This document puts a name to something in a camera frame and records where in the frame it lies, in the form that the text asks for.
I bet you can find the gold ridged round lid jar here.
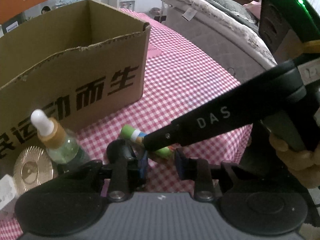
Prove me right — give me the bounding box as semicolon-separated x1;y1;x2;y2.
14;146;55;195

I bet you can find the right human hand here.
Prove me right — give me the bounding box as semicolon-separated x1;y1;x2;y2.
269;133;319;189

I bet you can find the dropper bottle with cork collar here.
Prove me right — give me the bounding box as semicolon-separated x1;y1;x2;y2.
30;109;91;173

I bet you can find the pink checkered tablecloth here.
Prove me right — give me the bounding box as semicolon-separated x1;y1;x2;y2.
0;8;253;238

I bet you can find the green cosmetic tube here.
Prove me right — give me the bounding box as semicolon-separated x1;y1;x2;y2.
120;125;174;159

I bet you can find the pink pillow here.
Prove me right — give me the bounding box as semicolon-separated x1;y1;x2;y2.
244;1;261;19

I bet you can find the white tube packet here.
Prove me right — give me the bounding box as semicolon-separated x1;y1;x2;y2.
0;174;18;210

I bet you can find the grey green blanket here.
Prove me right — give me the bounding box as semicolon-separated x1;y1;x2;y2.
177;0;261;30

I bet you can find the grey quilted mattress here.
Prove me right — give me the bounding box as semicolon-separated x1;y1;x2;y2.
161;0;276;83

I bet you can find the brown cardboard box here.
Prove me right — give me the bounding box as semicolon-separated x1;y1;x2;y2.
1;0;151;175

